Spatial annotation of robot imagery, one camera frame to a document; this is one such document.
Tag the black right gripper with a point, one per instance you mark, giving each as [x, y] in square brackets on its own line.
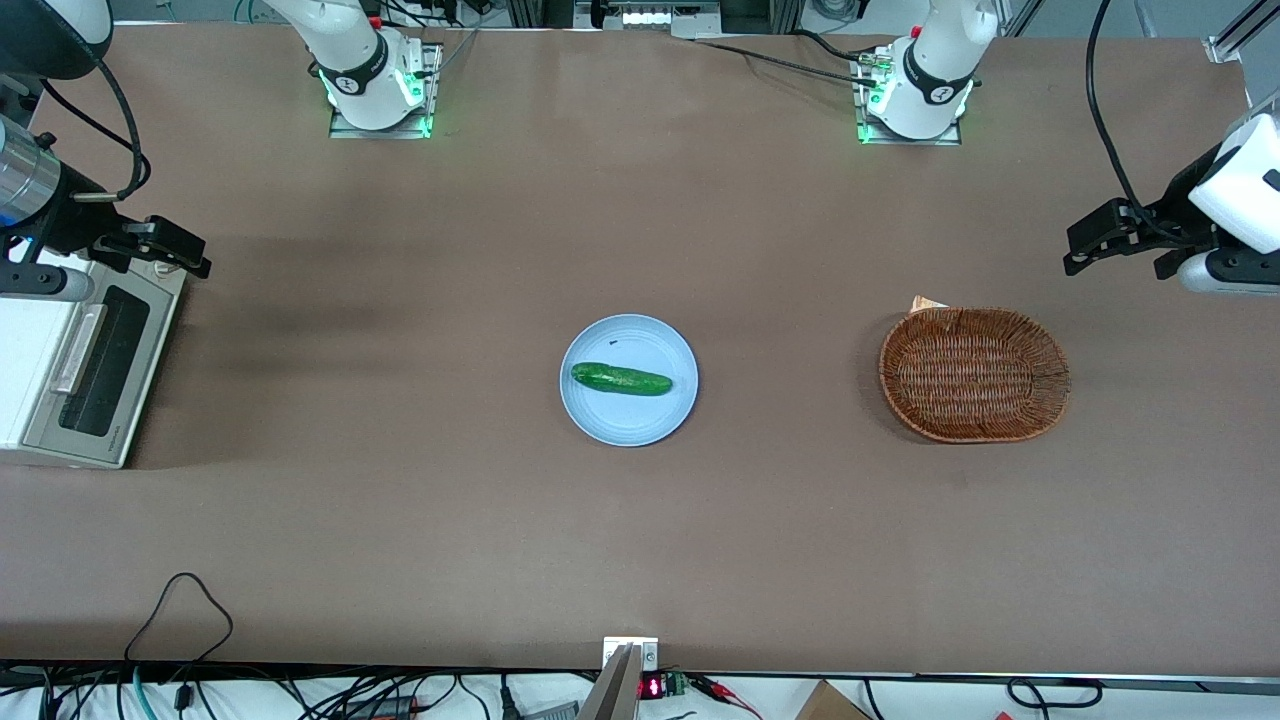
[72, 215]

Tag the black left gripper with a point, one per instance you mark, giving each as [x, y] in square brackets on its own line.
[1176, 205]

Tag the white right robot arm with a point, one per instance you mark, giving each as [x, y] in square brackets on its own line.
[360, 60]

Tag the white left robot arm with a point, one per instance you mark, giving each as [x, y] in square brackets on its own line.
[935, 60]

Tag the white toaster oven body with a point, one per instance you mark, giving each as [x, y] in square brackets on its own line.
[20, 380]

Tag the brown oval wicker basket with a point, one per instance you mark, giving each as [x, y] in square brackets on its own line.
[975, 375]

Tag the paper tag of basket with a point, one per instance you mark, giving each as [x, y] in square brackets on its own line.
[925, 303]

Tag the green cucumber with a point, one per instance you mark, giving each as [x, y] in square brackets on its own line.
[620, 379]

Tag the light blue round plate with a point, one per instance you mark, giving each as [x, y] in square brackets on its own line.
[630, 420]

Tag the brown cardboard box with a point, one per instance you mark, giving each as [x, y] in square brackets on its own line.
[832, 703]

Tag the module with red display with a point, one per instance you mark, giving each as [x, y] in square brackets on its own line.
[655, 687]

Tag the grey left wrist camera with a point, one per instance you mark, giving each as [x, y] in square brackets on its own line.
[1225, 272]

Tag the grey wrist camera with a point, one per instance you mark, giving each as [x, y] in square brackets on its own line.
[1225, 272]
[55, 283]

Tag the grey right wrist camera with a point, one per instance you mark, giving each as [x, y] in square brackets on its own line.
[55, 283]

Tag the aluminium frame profile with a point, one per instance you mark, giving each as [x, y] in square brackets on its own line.
[1240, 30]

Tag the metal base plate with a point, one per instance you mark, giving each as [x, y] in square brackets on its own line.
[432, 80]
[862, 120]

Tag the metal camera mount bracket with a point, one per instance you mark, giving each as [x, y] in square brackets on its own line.
[622, 680]

